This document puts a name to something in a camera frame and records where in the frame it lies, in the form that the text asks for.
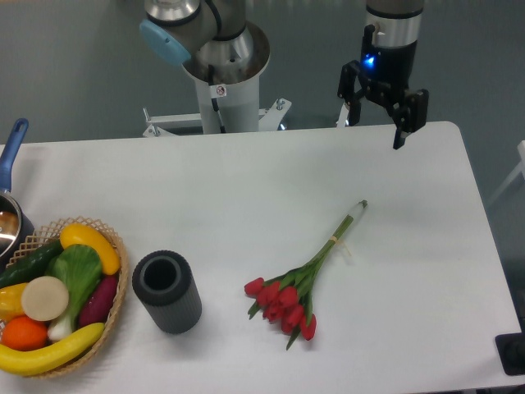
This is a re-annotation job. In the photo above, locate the green bok choy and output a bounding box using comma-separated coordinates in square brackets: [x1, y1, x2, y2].
[46, 245, 102, 342]

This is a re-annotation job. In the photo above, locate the yellow bell pepper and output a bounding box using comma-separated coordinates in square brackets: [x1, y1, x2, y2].
[0, 282, 28, 322]

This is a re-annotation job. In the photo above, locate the woven wicker basket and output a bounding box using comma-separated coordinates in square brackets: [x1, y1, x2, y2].
[7, 217, 130, 378]

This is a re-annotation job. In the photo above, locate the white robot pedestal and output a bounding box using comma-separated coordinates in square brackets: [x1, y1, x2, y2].
[143, 76, 292, 137]

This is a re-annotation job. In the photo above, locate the red tulip bouquet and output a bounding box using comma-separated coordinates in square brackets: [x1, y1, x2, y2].
[244, 199, 368, 348]

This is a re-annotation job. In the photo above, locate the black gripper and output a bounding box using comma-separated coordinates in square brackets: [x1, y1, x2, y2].
[337, 25, 429, 149]

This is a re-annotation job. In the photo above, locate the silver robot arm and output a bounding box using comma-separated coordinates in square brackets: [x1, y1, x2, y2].
[139, 1, 429, 149]

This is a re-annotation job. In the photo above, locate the dark green cucumber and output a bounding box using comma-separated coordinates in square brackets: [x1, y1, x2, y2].
[1, 240, 63, 288]

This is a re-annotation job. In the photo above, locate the purple sweet potato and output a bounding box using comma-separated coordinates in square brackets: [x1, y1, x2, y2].
[78, 276, 118, 328]

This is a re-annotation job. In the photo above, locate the beige round disc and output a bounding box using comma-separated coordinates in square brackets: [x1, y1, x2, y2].
[21, 276, 69, 322]

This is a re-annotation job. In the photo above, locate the dark grey ribbed vase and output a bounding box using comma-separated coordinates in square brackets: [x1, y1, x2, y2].
[132, 250, 202, 334]

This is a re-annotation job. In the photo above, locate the white furniture leg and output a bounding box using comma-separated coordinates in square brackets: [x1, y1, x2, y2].
[487, 140, 525, 207]

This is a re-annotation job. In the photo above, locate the yellow banana front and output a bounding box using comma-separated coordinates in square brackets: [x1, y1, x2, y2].
[1, 323, 105, 377]

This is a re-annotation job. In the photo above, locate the blue handled saucepan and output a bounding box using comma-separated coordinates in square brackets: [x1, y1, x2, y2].
[1, 118, 34, 273]

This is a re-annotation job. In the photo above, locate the black device at edge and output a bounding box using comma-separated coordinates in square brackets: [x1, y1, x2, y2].
[495, 332, 524, 376]

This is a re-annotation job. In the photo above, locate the orange fruit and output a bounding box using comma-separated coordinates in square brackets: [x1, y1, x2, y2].
[1, 316, 48, 351]

